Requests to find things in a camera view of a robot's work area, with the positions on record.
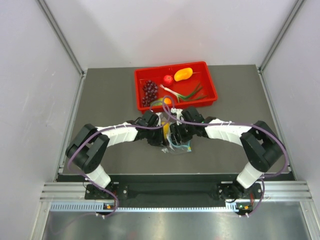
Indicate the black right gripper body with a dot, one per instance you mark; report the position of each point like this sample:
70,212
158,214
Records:
185,131

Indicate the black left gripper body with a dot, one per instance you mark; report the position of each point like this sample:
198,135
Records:
154,136

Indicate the clear zip top bag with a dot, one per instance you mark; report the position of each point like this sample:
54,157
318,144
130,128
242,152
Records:
170,148

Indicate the yellow fake corn cob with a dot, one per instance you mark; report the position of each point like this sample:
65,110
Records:
183,74

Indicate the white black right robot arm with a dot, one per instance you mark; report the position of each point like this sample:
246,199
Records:
260,144

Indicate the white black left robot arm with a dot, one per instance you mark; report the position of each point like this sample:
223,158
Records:
87,149

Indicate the yellow fake lemon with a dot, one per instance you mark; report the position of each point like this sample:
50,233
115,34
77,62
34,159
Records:
166,129

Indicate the yellow green fake mango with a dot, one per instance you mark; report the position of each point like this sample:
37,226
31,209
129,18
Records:
160,101

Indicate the green fake scallion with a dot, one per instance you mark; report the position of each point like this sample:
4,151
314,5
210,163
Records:
186,98

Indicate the dark red fake grapes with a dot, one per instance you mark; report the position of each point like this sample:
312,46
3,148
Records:
150,93

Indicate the red fake strawberry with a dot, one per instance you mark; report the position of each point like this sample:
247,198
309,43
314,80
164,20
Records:
168,80

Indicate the red plastic tray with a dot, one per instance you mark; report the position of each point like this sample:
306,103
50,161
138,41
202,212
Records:
201,75

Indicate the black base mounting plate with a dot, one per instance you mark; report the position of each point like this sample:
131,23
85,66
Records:
131,190

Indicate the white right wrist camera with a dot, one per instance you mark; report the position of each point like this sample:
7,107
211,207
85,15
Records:
177,113

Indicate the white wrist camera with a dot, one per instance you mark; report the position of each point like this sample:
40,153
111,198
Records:
160,118
177,113

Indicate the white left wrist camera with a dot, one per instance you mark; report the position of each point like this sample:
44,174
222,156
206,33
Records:
160,118

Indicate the grey slotted cable duct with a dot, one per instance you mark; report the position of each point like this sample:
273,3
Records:
103,207

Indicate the left aluminium frame post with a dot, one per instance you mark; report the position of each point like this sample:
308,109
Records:
60,35

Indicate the aluminium frame post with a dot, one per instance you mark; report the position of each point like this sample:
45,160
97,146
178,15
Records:
297,6
60,35

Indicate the right aluminium frame post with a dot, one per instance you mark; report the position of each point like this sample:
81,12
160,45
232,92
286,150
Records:
297,6

